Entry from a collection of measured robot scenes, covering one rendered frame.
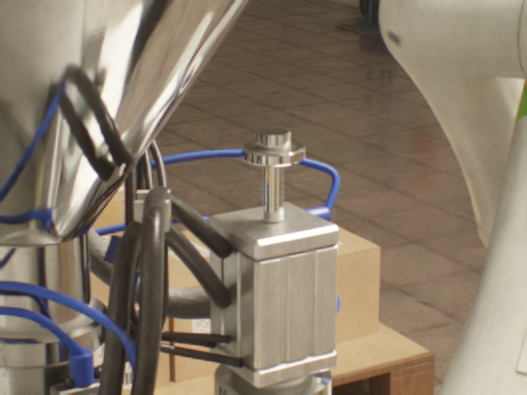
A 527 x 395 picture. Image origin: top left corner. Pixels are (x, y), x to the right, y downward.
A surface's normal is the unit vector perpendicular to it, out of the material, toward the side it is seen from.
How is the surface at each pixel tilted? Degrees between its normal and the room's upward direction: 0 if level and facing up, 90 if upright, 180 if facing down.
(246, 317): 90
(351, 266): 90
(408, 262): 0
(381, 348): 0
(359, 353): 0
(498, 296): 49
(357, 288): 90
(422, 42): 106
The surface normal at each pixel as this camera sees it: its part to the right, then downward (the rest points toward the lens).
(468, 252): 0.00, -0.96
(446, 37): -0.43, 0.45
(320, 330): 0.52, 0.25
